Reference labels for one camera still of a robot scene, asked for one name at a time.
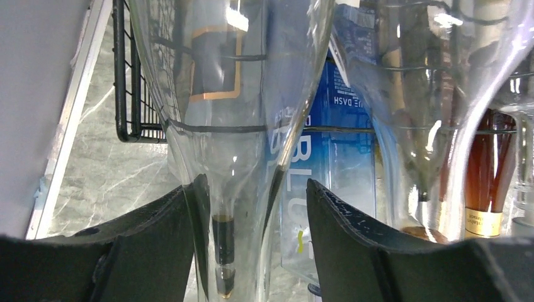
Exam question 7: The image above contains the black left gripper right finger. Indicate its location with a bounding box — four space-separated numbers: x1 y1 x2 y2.
307 179 533 301

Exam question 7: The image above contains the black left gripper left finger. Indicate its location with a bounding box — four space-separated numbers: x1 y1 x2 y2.
1 175 207 301

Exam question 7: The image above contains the blue glass bottle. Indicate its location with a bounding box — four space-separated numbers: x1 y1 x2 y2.
265 1 376 286

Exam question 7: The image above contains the black wire wine rack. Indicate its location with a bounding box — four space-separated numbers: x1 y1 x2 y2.
111 0 166 144

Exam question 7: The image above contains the amber bottle gold foil neck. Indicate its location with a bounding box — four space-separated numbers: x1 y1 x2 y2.
464 109 516 238

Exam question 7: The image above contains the clear bottle with dark label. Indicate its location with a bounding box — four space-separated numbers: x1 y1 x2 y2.
128 0 334 301

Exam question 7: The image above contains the clear bottle green label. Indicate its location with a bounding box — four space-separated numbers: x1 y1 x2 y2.
331 1 533 243

